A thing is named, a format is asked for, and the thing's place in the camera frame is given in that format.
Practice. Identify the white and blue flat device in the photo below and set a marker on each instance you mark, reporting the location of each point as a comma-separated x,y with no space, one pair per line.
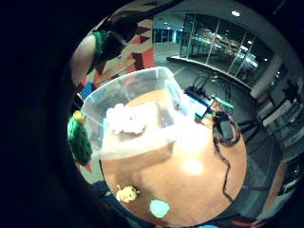
197,104

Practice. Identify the clear plastic storage bin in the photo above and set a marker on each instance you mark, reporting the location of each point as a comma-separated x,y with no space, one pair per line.
148,84

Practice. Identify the pale teal soft toy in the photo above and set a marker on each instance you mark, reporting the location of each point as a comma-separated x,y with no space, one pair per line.
159,208

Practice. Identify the white soft toy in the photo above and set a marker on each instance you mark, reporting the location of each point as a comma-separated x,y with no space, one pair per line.
125,120

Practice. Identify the green circuit board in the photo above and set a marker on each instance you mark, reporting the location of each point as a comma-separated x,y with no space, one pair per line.
224,103

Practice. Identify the the person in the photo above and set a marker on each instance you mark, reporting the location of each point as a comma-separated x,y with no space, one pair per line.
104,44

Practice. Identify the green knitted soft toy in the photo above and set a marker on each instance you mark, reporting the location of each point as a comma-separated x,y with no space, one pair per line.
79,141

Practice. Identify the glass window wall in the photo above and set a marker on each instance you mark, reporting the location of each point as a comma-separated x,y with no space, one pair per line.
218,47

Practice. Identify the yellow soft toy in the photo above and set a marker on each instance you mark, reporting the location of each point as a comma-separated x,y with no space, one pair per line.
127,193

